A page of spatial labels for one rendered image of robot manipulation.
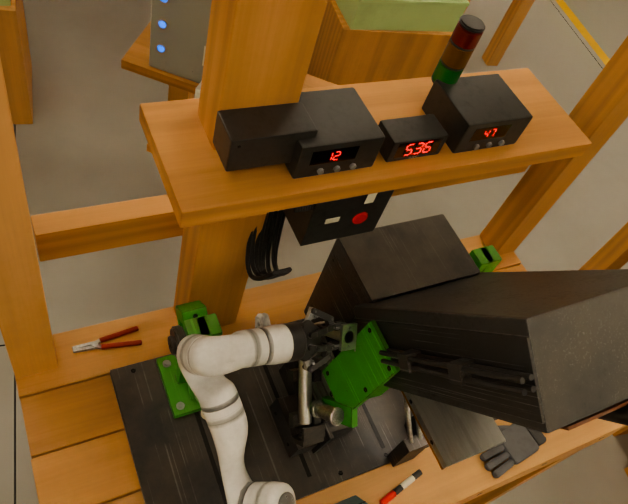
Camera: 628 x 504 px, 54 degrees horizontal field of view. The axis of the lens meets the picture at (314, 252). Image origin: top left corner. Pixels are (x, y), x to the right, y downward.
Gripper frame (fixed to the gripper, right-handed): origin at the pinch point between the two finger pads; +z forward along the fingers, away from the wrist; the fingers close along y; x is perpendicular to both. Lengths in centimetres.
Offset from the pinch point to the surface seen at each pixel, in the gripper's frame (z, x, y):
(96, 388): -36, 43, -20
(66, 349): -40, 52, -12
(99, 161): 17, 205, 29
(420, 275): 21.7, -0.9, 11.4
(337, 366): 2.8, 3.2, -8.1
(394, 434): 25.0, 5.9, -29.5
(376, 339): 2.9, -8.1, 0.9
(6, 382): -36, 142, -51
